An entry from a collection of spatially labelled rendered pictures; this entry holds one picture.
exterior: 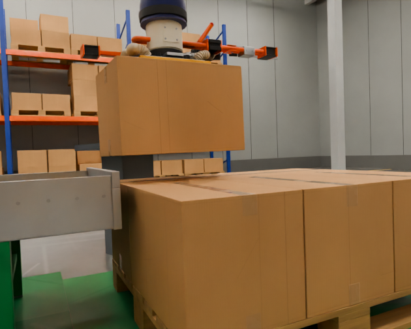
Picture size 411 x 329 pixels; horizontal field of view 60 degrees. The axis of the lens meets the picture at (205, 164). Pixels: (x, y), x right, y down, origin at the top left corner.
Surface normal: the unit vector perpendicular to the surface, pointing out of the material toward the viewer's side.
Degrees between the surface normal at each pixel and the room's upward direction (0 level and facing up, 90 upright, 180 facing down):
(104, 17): 90
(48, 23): 90
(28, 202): 90
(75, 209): 90
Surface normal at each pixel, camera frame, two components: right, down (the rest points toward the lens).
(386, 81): -0.89, 0.04
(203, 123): 0.47, 0.00
